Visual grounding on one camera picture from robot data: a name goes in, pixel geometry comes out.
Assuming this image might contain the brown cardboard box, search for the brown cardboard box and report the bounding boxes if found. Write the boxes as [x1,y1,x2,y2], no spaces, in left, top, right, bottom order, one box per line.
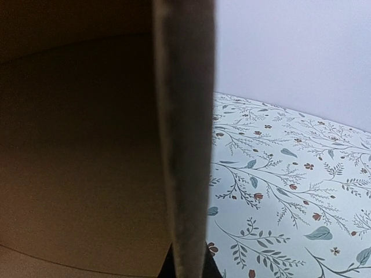
[1,1,216,277]

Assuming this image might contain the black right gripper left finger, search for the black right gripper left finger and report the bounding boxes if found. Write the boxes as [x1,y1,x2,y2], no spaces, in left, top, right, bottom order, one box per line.
[158,246,176,278]

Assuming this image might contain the floral patterned table mat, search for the floral patterned table mat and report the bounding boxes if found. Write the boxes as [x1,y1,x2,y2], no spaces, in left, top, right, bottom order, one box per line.
[206,93,370,277]

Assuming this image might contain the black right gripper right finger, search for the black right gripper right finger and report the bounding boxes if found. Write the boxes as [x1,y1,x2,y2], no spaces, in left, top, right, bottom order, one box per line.
[201,243,222,278]

